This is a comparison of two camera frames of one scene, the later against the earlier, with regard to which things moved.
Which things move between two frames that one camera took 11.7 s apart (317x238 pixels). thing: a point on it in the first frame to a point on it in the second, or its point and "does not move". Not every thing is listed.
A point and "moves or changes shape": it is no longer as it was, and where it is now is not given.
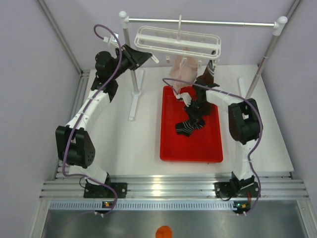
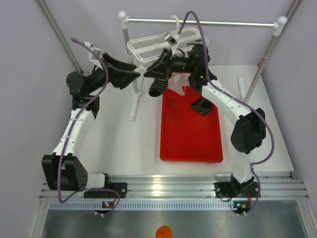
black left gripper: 135,58 to 119,72
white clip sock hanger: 179,43 moves or changes shape
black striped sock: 186,128 to 158,87
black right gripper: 194,117 to 163,68
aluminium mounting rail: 272,186 does not move
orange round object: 164,231 does not move
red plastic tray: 204,145 does not move
